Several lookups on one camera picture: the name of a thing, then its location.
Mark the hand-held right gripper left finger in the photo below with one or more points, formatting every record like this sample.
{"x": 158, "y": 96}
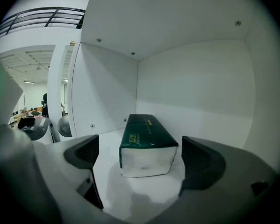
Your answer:
{"x": 60, "y": 155}

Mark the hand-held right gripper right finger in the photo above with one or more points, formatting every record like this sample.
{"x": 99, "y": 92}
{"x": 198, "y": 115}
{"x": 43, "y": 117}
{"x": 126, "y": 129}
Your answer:
{"x": 224, "y": 171}

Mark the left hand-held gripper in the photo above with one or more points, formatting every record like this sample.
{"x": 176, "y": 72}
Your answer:
{"x": 40, "y": 129}

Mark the dark green tissues pack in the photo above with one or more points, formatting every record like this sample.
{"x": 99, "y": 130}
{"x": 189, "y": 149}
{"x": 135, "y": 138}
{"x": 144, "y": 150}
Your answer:
{"x": 144, "y": 134}

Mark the white wall shelf unit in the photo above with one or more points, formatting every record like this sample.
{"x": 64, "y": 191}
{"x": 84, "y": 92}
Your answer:
{"x": 189, "y": 78}

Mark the coat rack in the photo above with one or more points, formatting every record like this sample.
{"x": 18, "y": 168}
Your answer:
{"x": 25, "y": 104}

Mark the long ceiling tube light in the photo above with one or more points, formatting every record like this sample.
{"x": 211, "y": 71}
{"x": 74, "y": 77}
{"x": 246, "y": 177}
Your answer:
{"x": 29, "y": 81}

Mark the black metal railing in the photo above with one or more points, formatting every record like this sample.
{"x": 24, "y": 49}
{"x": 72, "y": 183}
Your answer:
{"x": 49, "y": 16}

